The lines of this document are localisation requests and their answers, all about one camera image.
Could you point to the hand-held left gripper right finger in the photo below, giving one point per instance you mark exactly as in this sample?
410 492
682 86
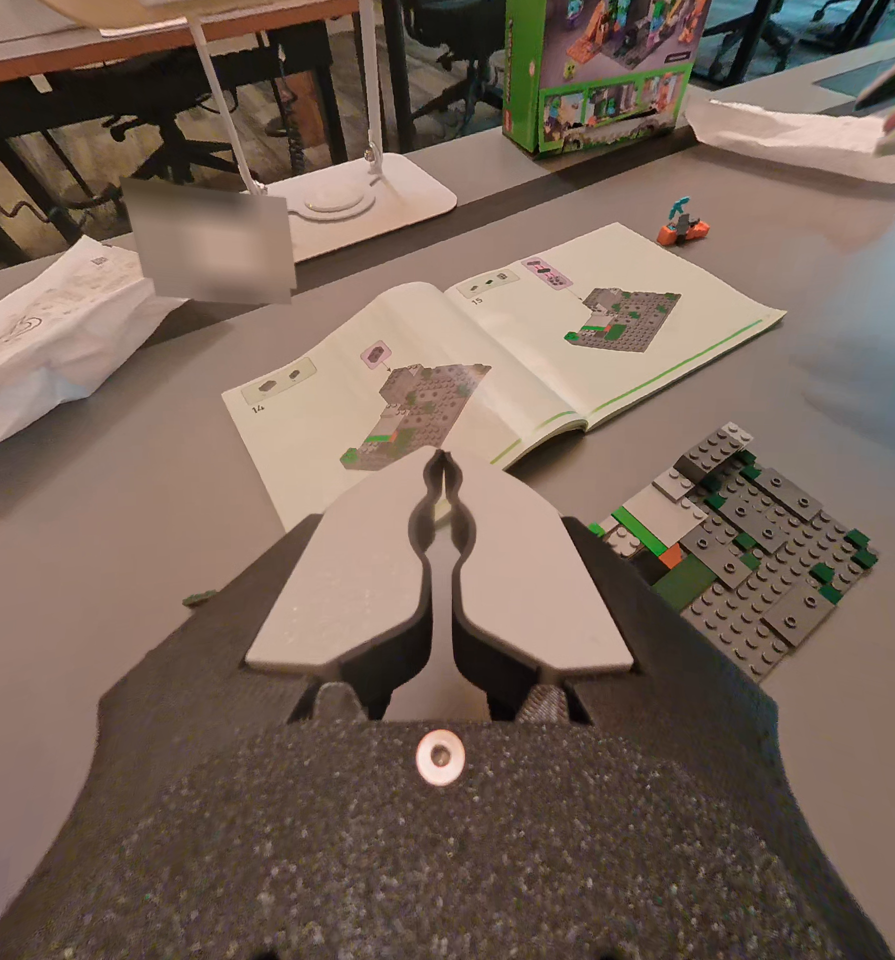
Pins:
537 592

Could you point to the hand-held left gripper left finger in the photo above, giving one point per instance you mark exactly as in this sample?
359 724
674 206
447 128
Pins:
342 592

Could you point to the grey green brick plate build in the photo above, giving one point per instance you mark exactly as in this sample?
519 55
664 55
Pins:
755 570

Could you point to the brick instruction booklet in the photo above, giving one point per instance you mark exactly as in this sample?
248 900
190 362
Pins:
642 352

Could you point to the grey desk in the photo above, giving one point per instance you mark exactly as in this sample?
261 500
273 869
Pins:
155 510

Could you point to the white desk lamp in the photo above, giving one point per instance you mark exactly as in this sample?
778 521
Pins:
342 202

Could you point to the flat white paper sheet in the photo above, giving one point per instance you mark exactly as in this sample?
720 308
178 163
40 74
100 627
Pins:
792 139

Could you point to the tiny green brick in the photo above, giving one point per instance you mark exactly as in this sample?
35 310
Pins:
198 598

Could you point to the small orange brick figure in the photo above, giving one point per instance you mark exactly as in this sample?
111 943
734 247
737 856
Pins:
684 229

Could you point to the green toy box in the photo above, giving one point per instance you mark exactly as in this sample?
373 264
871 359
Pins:
605 112

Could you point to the crumpled white paper bag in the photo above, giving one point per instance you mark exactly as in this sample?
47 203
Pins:
42 337

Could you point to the wood-edged background table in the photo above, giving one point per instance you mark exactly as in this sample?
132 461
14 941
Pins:
57 37

